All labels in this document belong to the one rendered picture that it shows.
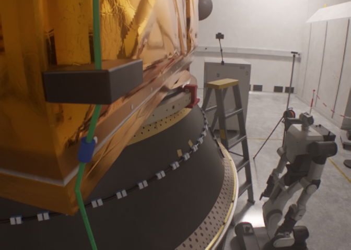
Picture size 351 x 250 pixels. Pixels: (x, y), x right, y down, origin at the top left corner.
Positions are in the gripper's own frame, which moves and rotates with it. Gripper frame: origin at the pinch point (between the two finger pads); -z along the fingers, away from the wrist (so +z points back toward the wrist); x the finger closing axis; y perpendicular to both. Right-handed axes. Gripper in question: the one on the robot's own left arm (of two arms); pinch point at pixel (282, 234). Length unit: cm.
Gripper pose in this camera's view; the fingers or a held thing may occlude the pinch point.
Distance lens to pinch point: 194.4
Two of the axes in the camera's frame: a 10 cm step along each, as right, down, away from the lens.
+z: 2.0, -9.2, -3.4
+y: -0.3, 3.5, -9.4
